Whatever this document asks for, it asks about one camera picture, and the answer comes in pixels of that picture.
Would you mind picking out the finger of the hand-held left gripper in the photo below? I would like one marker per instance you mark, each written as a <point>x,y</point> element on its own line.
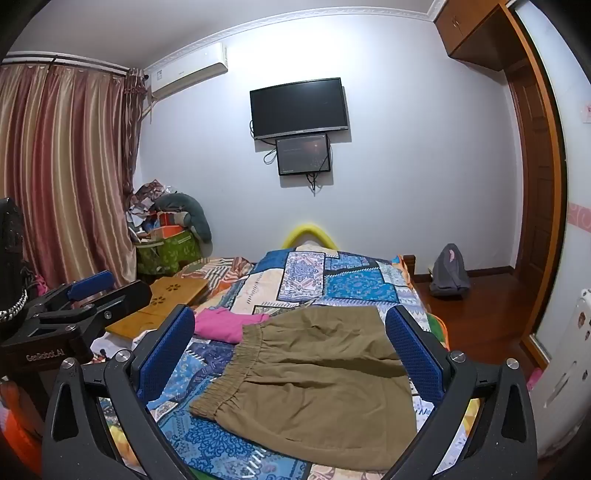
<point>124,295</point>
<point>90,282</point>

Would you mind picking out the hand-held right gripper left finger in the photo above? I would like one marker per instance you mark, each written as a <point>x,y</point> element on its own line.
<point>166,346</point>

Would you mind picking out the small black wall monitor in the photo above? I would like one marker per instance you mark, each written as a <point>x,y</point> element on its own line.
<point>302,154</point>

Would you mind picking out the curtain rod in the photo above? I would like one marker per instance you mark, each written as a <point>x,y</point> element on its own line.
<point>60,57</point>

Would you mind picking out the pile of clutter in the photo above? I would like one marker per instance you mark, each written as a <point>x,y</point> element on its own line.
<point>145,207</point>

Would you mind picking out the white air conditioner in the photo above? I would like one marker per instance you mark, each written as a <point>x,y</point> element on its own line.
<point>189,74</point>

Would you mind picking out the orange garment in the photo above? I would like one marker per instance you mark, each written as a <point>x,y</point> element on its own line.
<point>18,424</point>

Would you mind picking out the patchwork printed blanket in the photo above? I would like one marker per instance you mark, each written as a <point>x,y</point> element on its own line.
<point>351,281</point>

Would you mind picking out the white cabinet with stickers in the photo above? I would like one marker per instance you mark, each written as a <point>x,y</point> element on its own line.
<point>563,369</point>

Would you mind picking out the brown wooden door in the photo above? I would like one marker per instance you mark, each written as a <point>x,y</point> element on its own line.
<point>535,184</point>

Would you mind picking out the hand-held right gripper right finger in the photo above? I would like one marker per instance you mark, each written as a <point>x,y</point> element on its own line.
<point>412,353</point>

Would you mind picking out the khaki pants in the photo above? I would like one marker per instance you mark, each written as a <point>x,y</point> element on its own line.
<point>314,378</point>

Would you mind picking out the yellow foam headboard pad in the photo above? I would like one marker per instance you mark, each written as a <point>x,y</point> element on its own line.
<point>304,230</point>

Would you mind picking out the grey plush toy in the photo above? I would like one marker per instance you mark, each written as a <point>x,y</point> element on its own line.
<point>189,210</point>

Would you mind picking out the striped satin curtain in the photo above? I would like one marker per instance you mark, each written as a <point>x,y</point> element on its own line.
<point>60,175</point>

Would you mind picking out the black wall television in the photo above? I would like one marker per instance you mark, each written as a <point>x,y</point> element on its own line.
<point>298,108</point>

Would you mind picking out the grey backpack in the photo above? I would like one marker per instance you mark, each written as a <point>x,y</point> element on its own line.
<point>449,272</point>

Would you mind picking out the orange striped quilt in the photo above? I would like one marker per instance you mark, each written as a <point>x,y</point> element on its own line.
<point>217,270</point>

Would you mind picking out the wooden bed frame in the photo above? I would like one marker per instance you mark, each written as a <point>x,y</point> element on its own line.
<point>408,265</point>

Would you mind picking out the white cloth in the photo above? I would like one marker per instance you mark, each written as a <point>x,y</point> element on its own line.
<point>113,346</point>

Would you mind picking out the green patterned bag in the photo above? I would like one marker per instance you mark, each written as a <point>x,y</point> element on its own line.
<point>171,251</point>

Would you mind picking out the wooden lap desk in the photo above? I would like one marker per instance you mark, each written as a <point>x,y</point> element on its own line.
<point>157,295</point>

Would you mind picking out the pink pants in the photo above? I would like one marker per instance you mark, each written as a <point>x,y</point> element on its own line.
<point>221,325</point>

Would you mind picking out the wooden overhead cabinet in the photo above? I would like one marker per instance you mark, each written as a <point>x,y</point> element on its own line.
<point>475,32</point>

